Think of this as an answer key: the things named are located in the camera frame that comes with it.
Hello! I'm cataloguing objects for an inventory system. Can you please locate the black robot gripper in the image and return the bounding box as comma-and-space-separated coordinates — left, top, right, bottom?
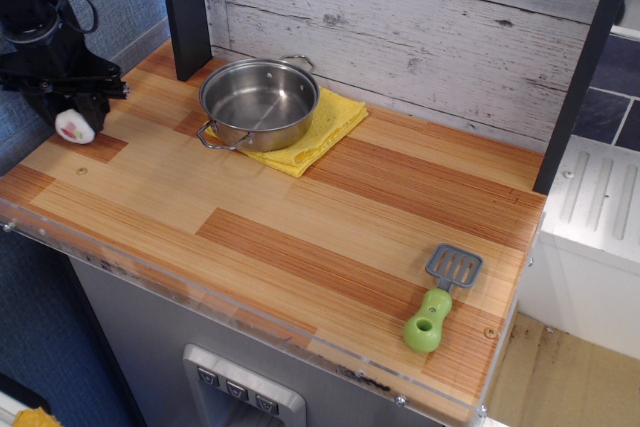
1, 6, 129, 133

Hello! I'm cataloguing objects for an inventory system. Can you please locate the plush sushi roll toy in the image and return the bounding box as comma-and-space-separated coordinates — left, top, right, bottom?
54, 109, 96, 145

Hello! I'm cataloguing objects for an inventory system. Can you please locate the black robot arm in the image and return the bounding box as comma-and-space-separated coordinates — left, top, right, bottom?
1, 0, 129, 144

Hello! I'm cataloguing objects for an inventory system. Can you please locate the clear acrylic counter edge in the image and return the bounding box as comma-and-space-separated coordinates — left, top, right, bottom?
1, 201, 486, 426

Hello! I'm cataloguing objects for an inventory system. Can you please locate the stainless steel pot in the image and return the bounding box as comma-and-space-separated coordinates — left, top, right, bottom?
197, 54, 320, 152

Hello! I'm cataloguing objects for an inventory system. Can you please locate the yellow folded cloth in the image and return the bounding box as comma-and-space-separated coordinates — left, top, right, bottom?
203, 86, 369, 180

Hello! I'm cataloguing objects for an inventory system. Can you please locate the yellow object bottom left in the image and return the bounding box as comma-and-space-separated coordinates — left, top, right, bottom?
11, 408, 62, 427

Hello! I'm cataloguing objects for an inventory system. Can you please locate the silver dispenser panel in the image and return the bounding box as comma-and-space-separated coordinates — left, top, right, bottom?
183, 344, 307, 426

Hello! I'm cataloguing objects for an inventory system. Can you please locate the green grey toy spatula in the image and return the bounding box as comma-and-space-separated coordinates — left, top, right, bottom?
403, 243, 484, 354

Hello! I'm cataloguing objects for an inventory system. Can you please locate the white toy sink unit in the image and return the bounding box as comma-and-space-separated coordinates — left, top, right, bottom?
518, 136, 639, 357

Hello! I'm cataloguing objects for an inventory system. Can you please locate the dark grey left post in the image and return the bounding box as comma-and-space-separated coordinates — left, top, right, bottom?
165, 0, 212, 81

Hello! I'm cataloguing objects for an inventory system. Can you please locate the dark grey post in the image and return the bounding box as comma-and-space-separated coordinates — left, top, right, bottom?
165, 0, 212, 81
533, 0, 622, 195

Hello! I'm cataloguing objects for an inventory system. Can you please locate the dark grey right post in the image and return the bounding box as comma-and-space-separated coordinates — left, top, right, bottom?
533, 0, 622, 195

